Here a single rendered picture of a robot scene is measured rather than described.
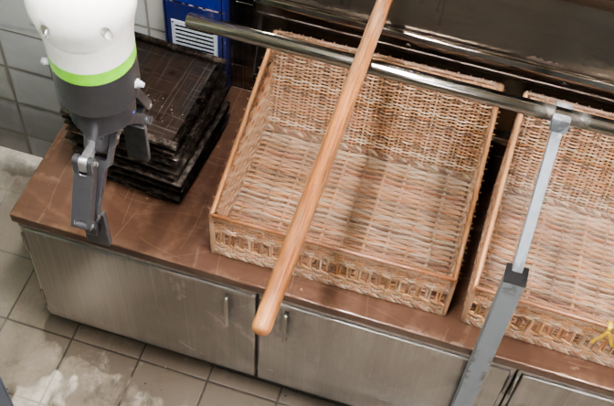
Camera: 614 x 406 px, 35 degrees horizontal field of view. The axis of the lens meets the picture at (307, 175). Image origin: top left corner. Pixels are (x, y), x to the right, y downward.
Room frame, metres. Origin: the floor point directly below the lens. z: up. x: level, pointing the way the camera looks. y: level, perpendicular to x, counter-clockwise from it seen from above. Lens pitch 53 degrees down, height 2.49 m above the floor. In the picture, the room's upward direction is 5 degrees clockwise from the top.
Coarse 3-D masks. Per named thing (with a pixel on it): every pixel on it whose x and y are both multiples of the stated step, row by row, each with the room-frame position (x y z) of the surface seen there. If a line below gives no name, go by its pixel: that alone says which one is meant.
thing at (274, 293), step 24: (384, 0) 1.39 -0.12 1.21; (384, 24) 1.34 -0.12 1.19; (360, 48) 1.26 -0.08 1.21; (360, 72) 1.20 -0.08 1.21; (336, 120) 1.08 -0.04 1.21; (336, 144) 1.03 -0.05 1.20; (312, 168) 0.98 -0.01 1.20; (312, 192) 0.93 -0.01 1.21; (312, 216) 0.89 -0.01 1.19; (288, 240) 0.83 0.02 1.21; (288, 264) 0.79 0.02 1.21; (264, 312) 0.70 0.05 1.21
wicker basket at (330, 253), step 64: (320, 64) 1.60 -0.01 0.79; (256, 128) 1.49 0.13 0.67; (320, 128) 1.55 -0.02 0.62; (384, 128) 1.53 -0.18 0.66; (256, 192) 1.36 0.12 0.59; (384, 192) 1.39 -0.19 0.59; (448, 192) 1.41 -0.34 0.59; (256, 256) 1.17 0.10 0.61; (320, 256) 1.13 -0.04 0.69; (384, 256) 1.21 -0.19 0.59
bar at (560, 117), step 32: (224, 32) 1.31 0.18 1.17; (256, 32) 1.31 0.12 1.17; (384, 64) 1.25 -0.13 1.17; (480, 96) 1.20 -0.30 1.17; (512, 96) 1.20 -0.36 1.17; (608, 128) 1.15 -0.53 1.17; (544, 160) 1.12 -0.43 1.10; (544, 192) 1.08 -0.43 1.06; (512, 288) 0.94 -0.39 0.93; (480, 352) 0.95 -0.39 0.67; (480, 384) 0.94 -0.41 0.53
